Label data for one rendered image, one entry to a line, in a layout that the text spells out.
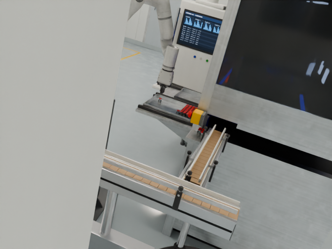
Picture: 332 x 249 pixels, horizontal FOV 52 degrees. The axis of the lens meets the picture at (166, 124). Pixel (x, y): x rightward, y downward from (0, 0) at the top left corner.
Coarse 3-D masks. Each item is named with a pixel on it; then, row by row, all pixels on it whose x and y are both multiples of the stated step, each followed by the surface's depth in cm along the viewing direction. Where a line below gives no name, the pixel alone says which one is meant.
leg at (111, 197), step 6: (108, 192) 152; (114, 192) 151; (108, 198) 153; (114, 198) 153; (108, 204) 154; (114, 204) 155; (108, 210) 156; (114, 210) 158; (108, 216) 157; (102, 222) 160; (108, 222) 159; (102, 228) 161; (108, 228) 160; (102, 234) 162; (108, 234) 162
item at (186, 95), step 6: (180, 90) 269; (186, 90) 278; (192, 90) 276; (174, 96) 255; (180, 96) 266; (186, 96) 269; (192, 96) 273; (198, 96) 276; (192, 102) 252; (198, 102) 263
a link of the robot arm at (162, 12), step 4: (148, 0) 208; (152, 0) 206; (156, 0) 205; (160, 0) 204; (164, 0) 205; (168, 0) 207; (148, 4) 210; (152, 4) 208; (156, 4) 206; (160, 4) 206; (164, 4) 206; (168, 4) 208; (156, 8) 210; (160, 8) 207; (164, 8) 207; (168, 8) 208; (160, 12) 209; (164, 12) 208; (168, 12) 209; (160, 16) 210; (164, 16) 209; (168, 16) 210
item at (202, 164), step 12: (204, 132) 193; (216, 132) 206; (204, 144) 178; (216, 144) 182; (192, 156) 171; (204, 156) 175; (216, 156) 177; (192, 168) 161; (204, 168) 156; (192, 180) 152; (204, 180) 154
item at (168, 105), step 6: (156, 96) 249; (162, 96) 249; (144, 102) 228; (150, 102) 240; (156, 102) 243; (162, 102) 245; (168, 102) 248; (174, 102) 247; (180, 102) 246; (156, 108) 225; (162, 108) 235; (168, 108) 238; (174, 108) 240; (180, 108) 243; (174, 114) 222; (186, 120) 221
